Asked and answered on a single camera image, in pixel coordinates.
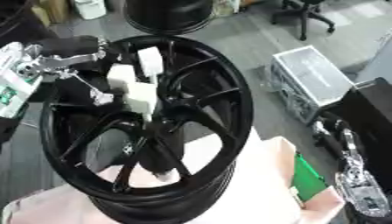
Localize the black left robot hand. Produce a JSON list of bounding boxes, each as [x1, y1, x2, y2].
[[35, 35, 129, 109]]

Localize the grey equipment case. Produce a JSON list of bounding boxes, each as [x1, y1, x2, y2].
[[268, 45, 357, 125]]

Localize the black spoked wheel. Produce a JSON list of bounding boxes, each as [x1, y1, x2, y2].
[[38, 34, 256, 224]]

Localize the black cabinet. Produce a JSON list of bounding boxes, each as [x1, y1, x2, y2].
[[339, 76, 392, 189]]

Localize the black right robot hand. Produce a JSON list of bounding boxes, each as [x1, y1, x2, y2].
[[311, 111, 359, 160]]

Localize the black office chair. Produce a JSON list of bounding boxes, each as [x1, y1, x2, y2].
[[269, 0, 337, 42]]

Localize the black round tyre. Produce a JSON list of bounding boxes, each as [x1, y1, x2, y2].
[[122, 0, 216, 36]]

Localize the white container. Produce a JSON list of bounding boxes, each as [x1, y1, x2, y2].
[[72, 0, 109, 20]]

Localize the brown cardboard box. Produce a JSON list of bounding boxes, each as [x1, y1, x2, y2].
[[29, 0, 73, 28]]

